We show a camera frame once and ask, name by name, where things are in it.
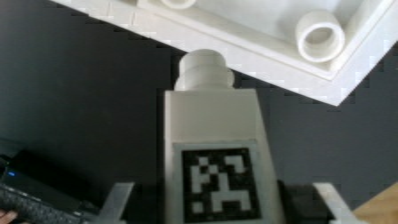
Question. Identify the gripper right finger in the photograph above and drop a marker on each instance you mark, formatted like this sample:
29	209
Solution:
337	205

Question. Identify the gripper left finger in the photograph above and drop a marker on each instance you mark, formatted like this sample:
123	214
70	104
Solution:
113	209

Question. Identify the white square table top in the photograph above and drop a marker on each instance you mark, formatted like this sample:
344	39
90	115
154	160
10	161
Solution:
303	43

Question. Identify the black laptop keyboard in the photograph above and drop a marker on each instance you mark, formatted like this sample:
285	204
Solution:
43	191

